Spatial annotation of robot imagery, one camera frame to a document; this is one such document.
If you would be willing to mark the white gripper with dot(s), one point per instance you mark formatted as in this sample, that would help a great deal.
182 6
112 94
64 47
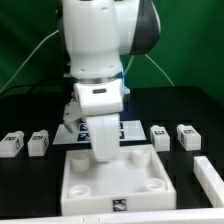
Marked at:
100 106

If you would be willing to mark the white square tabletop tray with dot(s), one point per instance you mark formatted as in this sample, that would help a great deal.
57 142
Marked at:
135 181

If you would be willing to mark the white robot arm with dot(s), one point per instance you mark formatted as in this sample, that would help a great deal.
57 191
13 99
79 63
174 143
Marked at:
97 33

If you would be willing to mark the white sheet with tags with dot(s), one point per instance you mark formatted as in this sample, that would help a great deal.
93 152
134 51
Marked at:
129 131

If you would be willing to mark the white obstacle wall right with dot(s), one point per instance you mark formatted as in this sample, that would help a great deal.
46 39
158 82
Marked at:
210 181

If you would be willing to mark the white front rail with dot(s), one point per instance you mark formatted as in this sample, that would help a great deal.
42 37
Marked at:
185 216

